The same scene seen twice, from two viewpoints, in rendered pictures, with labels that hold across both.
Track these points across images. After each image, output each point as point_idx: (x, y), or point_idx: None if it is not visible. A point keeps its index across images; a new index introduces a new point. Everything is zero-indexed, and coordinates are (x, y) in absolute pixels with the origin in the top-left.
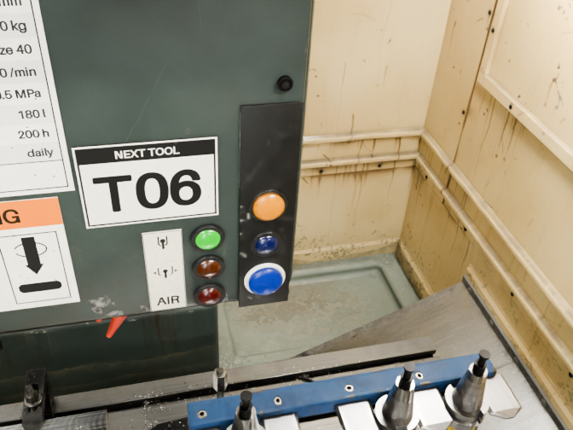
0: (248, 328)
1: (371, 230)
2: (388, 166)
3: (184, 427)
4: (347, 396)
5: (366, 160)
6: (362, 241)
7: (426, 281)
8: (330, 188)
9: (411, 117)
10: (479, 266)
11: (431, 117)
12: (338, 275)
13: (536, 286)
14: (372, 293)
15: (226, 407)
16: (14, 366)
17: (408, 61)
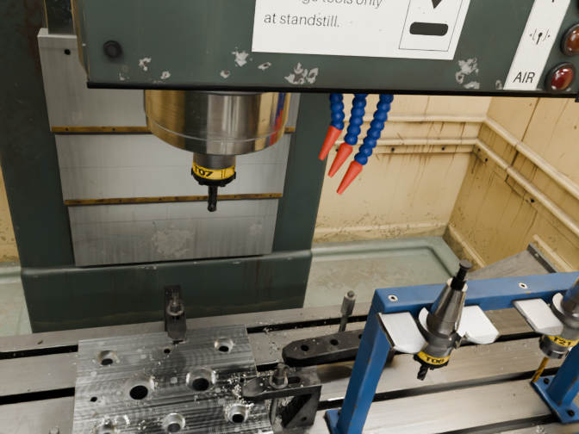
0: (319, 292)
1: (425, 212)
2: (450, 151)
3: (319, 344)
4: (524, 292)
5: (433, 142)
6: (416, 222)
7: (480, 257)
8: (397, 168)
9: (476, 104)
10: (548, 232)
11: (495, 104)
12: (394, 251)
13: None
14: (426, 269)
15: (414, 294)
16: (120, 302)
17: None
